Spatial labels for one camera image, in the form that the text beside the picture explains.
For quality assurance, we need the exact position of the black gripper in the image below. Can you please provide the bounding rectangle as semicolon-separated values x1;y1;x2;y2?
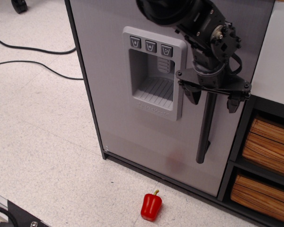
175;64;251;113

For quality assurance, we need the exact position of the black bar door handle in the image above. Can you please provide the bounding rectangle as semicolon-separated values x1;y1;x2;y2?
196;92;217;164

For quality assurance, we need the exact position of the grey toy fridge door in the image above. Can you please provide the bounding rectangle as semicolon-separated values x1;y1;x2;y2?
68;0;275;197

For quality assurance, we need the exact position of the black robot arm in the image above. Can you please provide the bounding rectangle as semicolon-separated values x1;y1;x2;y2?
136;0;251;113

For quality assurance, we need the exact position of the dark fridge cabinet body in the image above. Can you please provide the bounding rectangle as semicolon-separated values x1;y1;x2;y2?
64;0;218;201

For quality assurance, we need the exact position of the white countertop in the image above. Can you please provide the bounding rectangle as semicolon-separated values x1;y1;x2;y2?
251;1;284;104

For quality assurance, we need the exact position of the dark grey shelf unit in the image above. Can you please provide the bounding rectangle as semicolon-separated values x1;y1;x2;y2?
215;96;284;227

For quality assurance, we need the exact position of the grey water dispenser panel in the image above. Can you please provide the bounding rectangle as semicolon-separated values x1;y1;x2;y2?
123;26;187;121

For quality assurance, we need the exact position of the upper woven storage basket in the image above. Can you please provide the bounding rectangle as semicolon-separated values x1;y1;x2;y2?
242;116;284;175

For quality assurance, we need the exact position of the woven storage basket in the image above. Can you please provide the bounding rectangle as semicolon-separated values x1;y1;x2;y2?
231;175;284;222
242;116;284;175

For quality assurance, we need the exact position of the lower woven storage basket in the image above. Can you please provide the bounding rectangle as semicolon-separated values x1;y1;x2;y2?
231;175;284;222

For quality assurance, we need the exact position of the red bell pepper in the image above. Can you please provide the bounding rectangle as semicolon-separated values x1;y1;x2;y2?
141;190;162;221

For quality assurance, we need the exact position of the black caster wheel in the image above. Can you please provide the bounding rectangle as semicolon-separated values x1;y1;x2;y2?
11;0;28;14

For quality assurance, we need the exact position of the upper black floor cable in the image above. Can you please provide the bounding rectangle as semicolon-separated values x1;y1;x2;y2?
0;35;77;55

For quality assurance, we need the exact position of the black floor cable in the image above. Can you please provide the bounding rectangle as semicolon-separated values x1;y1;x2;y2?
0;35;77;55
0;60;84;80

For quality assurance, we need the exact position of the lower black floor cable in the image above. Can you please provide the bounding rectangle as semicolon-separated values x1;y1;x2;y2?
0;60;84;80

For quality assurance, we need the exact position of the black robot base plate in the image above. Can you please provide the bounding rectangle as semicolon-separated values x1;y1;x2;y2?
7;200;49;227

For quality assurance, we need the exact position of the black cable on base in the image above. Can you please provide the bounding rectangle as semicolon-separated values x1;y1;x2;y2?
0;204;16;227

